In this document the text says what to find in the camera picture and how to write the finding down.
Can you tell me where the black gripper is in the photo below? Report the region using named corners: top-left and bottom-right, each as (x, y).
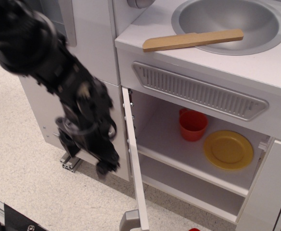
top-left (56, 120), bottom-right (120, 180)

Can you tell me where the white cabinet door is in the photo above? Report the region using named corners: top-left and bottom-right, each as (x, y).
top-left (236, 140), bottom-right (281, 231)
top-left (122, 87), bottom-right (150, 231)

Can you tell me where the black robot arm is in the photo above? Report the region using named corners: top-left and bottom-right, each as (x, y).
top-left (0, 0), bottom-right (120, 178)

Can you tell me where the aluminium extrusion under cabinet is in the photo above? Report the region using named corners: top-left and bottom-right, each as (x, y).
top-left (60, 153), bottom-right (83, 173)

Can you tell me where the white toy kitchen cabinet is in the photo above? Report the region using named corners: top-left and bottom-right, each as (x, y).
top-left (0, 0), bottom-right (281, 231)

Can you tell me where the lower metal door hinge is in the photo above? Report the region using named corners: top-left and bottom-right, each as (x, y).
top-left (132, 115), bottom-right (137, 141)

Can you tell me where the metal door hinge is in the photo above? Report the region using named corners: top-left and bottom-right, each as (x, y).
top-left (128, 89), bottom-right (134, 107)
top-left (132, 115), bottom-right (137, 141)

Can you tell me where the upper metal door hinge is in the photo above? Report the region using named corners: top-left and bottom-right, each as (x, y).
top-left (128, 89), bottom-right (134, 107)

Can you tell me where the red plastic cup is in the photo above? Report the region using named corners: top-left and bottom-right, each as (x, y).
top-left (179, 108), bottom-right (208, 141)

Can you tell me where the grey vent panel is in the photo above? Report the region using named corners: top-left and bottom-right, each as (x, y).
top-left (132, 62), bottom-right (269, 121)

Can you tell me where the red object at bottom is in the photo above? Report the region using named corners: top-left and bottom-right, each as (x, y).
top-left (189, 228), bottom-right (200, 231)

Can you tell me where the yellow plastic plate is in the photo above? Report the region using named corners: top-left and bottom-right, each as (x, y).
top-left (203, 130), bottom-right (254, 170)

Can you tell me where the wooden toy knife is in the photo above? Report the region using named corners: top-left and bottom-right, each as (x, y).
top-left (142, 29), bottom-right (244, 52)

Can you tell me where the grey round knob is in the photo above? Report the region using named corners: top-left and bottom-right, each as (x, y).
top-left (127, 0), bottom-right (155, 9)

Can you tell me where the silver sink bowl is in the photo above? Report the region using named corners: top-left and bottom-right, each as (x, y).
top-left (171, 0), bottom-right (281, 55)

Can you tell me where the grey cabinet door handle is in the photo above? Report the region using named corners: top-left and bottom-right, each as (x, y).
top-left (119, 209), bottom-right (141, 231)

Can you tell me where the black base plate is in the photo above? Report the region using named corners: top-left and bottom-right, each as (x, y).
top-left (0, 205), bottom-right (47, 231)

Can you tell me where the grey microwave window frame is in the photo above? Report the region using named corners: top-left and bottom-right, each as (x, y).
top-left (40, 0), bottom-right (77, 48)

